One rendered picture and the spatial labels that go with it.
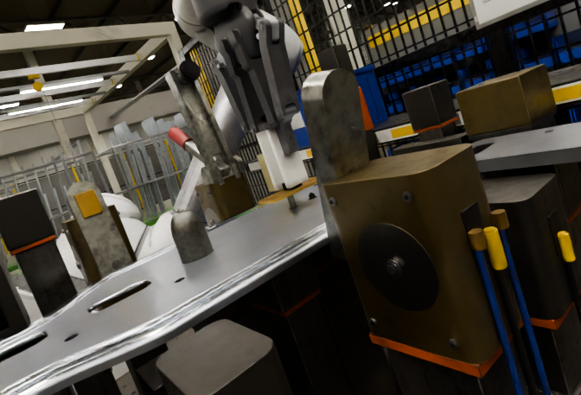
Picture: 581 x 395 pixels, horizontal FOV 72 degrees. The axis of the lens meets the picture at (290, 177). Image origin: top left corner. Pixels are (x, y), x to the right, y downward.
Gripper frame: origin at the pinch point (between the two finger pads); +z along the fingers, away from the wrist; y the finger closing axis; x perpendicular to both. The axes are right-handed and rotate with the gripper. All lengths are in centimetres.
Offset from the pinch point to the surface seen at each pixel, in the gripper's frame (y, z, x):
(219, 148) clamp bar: 14.4, -3.4, -0.1
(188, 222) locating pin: -1.4, 2.3, 13.6
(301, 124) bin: 37, -2, -34
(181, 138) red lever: 22.3, -6.7, 1.4
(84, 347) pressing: -8.2, 5.9, 25.3
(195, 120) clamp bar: 14.1, -8.0, 2.0
